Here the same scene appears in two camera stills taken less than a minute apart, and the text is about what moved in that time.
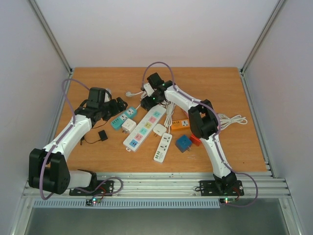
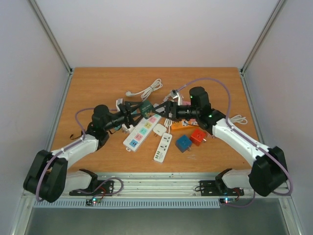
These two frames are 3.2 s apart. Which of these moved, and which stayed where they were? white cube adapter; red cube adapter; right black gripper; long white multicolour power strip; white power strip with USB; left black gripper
Moved: right black gripper; left black gripper
Stayed: white power strip with USB; red cube adapter; long white multicolour power strip; white cube adapter
